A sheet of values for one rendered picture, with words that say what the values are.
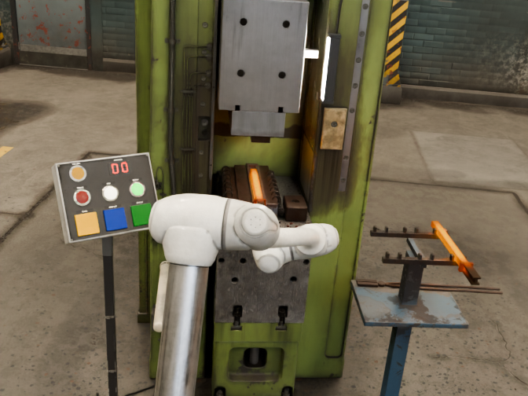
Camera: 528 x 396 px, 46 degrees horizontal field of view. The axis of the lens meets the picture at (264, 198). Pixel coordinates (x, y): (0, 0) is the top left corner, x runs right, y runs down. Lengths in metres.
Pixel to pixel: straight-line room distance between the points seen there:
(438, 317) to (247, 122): 1.04
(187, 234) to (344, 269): 1.41
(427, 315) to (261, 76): 1.10
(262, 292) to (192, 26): 1.08
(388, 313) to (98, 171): 1.20
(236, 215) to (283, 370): 1.45
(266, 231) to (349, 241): 1.30
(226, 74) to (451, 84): 6.50
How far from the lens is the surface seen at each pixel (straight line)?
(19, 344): 3.44
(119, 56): 8.79
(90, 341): 3.39
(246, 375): 2.91
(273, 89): 2.32
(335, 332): 3.03
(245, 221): 1.49
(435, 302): 2.60
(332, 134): 2.54
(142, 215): 2.31
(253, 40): 2.28
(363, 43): 2.49
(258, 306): 2.64
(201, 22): 2.41
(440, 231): 2.55
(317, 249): 2.06
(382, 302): 2.53
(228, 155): 2.90
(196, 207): 1.55
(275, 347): 2.84
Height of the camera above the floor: 2.01
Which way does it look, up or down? 24 degrees down
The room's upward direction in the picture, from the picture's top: 4 degrees clockwise
